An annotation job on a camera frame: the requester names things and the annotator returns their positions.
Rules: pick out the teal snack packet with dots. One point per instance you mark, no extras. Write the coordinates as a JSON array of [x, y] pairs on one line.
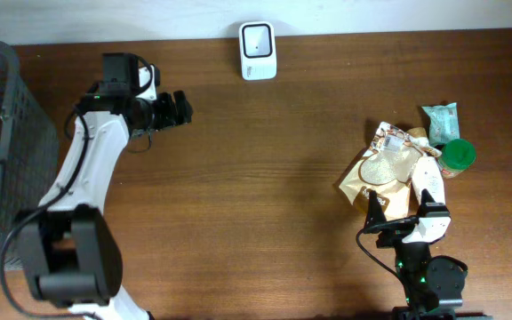
[[444, 123]]

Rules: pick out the tan bread bag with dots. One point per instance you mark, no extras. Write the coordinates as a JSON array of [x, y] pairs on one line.
[[386, 167]]

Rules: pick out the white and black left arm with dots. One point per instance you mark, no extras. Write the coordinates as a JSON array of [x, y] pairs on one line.
[[68, 254]]

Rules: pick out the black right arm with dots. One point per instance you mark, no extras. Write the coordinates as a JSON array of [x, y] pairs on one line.
[[432, 285]]

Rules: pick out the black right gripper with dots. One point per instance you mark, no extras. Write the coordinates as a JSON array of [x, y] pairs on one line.
[[390, 233]]

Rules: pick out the grey plastic mesh basket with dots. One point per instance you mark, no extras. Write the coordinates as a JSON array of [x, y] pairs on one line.
[[29, 144]]

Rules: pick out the white cream tube gold cap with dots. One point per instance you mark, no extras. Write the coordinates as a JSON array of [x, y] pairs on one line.
[[426, 173]]

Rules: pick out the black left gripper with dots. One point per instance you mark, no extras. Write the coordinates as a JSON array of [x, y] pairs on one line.
[[167, 115]]

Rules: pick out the green lid jar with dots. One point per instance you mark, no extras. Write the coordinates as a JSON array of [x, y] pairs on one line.
[[457, 155]]

